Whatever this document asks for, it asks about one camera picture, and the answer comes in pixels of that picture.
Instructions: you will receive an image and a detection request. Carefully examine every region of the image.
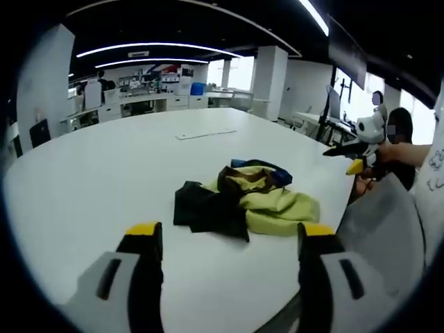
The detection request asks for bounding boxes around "long ceiling light strip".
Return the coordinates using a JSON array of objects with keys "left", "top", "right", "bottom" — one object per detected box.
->
[
  {"left": 298, "top": 0, "right": 330, "bottom": 37},
  {"left": 94, "top": 58, "right": 210, "bottom": 69},
  {"left": 75, "top": 42, "right": 244, "bottom": 59}
]

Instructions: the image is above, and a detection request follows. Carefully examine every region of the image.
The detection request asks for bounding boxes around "orange cable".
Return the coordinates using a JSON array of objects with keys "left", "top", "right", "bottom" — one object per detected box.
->
[{"left": 356, "top": 175, "right": 377, "bottom": 197}]

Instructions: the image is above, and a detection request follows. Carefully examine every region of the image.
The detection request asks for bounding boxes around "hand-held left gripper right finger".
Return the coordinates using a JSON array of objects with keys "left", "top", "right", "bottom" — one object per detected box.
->
[{"left": 297, "top": 222, "right": 397, "bottom": 333}]

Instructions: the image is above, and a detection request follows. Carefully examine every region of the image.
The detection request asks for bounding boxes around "black hanging screen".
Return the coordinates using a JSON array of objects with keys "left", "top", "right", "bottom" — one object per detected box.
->
[{"left": 327, "top": 15, "right": 368, "bottom": 86}]

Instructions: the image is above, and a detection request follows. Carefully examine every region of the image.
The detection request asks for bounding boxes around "white template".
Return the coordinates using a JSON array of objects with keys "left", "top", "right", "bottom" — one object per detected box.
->
[{"left": 175, "top": 129, "right": 238, "bottom": 141}]

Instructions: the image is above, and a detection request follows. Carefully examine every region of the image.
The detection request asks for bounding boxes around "yellow-green and black garment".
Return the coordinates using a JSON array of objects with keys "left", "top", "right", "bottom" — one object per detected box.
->
[{"left": 173, "top": 158, "right": 322, "bottom": 244}]

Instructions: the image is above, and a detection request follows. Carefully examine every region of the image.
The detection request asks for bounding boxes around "black office chair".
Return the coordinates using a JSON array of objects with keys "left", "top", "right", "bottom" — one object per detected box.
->
[{"left": 28, "top": 119, "right": 52, "bottom": 149}]

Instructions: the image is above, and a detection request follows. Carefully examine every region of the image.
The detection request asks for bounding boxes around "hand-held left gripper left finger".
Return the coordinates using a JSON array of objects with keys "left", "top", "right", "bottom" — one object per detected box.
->
[{"left": 62, "top": 221, "right": 164, "bottom": 333}]

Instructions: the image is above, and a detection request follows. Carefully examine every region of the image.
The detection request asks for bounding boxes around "computer monitor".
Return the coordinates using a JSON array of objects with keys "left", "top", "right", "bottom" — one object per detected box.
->
[{"left": 324, "top": 85, "right": 343, "bottom": 121}]

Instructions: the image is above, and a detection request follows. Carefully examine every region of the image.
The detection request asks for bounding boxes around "white desk row with cabinets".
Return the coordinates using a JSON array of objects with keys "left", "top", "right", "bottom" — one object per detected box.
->
[{"left": 59, "top": 90, "right": 210, "bottom": 133}]

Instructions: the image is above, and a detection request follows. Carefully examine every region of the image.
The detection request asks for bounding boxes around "person's grey trouser leg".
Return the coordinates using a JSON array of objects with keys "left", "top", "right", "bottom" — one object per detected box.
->
[{"left": 336, "top": 172, "right": 427, "bottom": 306}]

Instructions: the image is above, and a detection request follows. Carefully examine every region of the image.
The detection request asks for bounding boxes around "person's white printed shirt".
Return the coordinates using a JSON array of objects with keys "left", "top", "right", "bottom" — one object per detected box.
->
[{"left": 414, "top": 137, "right": 444, "bottom": 266}]

